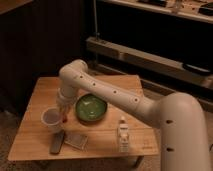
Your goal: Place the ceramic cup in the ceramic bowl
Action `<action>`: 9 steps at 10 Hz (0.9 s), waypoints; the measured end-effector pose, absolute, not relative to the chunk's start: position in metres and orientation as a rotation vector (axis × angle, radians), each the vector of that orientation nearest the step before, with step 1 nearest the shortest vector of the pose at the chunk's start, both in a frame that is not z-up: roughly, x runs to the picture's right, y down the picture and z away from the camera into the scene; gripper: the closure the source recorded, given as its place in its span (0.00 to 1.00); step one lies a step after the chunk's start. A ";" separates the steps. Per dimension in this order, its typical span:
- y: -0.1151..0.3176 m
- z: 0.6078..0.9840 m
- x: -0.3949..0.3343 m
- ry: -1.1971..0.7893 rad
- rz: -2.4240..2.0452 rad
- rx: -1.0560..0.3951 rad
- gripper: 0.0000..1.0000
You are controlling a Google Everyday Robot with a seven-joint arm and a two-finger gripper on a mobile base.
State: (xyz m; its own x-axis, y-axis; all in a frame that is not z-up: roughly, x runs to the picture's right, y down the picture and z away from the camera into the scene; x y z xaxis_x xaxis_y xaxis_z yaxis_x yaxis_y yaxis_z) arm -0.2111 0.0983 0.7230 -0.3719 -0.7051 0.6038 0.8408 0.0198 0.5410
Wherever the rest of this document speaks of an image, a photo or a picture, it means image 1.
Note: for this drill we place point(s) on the metal shelf unit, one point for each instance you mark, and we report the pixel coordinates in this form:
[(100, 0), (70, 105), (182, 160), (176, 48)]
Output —
[(134, 38)]

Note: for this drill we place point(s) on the dark remote control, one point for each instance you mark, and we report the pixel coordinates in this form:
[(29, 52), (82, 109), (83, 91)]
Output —
[(57, 141)]

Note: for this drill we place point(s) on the black object on shelf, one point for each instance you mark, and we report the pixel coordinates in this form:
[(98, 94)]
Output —
[(196, 70)]

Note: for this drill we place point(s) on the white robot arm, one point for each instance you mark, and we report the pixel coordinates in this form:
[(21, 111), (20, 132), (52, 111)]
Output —
[(179, 116)]

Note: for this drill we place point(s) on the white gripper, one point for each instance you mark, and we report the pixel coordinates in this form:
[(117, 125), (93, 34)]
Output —
[(64, 105)]

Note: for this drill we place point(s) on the white plastic bottle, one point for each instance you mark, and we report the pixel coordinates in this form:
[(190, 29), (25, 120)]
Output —
[(123, 135)]

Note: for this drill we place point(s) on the green ceramic bowl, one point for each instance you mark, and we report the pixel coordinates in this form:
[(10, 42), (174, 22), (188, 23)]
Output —
[(90, 108)]

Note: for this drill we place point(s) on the wooden low table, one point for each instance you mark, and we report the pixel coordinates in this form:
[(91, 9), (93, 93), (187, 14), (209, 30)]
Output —
[(33, 139)]

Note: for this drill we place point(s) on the white ceramic cup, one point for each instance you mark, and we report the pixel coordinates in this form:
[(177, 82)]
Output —
[(52, 120)]

